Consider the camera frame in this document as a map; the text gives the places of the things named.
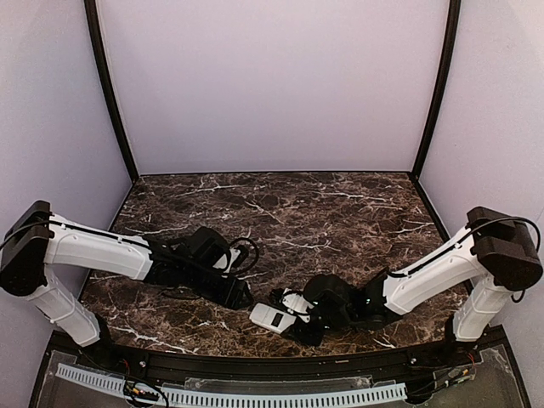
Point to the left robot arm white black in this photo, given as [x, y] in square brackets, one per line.
[204, 262]

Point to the black frame post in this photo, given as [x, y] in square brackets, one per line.
[99, 54]
[447, 50]

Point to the right black frame post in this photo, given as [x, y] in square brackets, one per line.
[447, 50]

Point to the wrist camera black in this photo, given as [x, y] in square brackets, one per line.
[237, 256]
[293, 302]

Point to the white cable duct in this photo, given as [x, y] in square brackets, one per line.
[88, 378]
[178, 397]

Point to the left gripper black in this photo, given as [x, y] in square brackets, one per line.
[240, 293]

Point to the black front rail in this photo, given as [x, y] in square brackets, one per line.
[255, 354]

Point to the left white cable duct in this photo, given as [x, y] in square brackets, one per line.
[88, 378]

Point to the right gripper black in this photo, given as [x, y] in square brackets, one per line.
[303, 330]

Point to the left black frame post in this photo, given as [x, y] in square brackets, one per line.
[99, 54]

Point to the right white cable duct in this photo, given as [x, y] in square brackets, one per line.
[178, 397]

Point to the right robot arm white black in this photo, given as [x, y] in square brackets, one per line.
[501, 252]

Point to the white red remote control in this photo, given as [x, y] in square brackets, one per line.
[272, 319]

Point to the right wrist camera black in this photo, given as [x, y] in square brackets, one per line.
[293, 302]

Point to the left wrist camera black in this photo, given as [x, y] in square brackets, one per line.
[237, 256]

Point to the left camera cable black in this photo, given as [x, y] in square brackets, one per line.
[252, 259]

